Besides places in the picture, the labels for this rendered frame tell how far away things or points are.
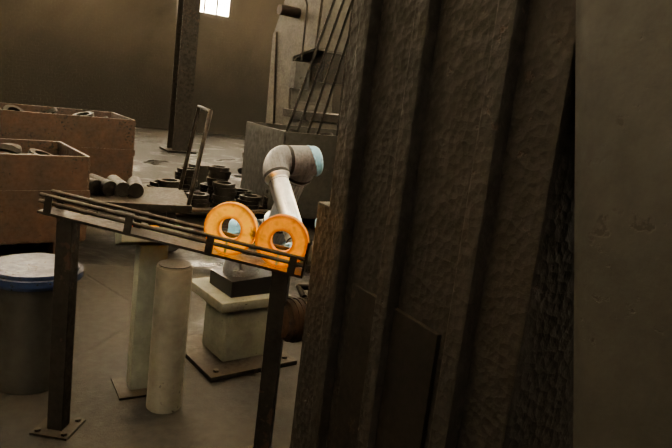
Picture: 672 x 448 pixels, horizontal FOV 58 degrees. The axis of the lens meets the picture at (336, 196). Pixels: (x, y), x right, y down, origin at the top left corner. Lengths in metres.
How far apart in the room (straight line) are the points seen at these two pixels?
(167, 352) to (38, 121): 3.43
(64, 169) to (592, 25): 3.27
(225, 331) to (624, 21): 2.01
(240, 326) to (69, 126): 3.17
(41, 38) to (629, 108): 12.83
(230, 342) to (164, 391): 0.45
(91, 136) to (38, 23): 8.10
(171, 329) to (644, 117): 1.66
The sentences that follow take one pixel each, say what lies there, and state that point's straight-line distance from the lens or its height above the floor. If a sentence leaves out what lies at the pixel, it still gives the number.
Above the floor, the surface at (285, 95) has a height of 1.08.
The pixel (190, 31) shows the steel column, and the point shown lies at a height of 1.85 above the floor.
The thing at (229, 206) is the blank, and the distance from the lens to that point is 1.78.
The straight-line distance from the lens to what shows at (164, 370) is 2.21.
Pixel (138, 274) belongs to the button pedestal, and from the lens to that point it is 2.25.
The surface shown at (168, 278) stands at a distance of 2.09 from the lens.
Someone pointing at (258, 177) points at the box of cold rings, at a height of 0.37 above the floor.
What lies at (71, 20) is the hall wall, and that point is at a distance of 13.43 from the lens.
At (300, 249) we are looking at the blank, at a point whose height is 0.69.
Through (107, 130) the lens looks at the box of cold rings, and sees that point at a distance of 5.42.
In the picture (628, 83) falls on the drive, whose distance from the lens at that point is 0.88.
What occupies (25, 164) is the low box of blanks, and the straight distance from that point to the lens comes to 3.77.
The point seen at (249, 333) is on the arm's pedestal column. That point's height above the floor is 0.13.
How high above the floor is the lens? 1.13
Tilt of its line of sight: 9 degrees down
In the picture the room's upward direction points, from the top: 7 degrees clockwise
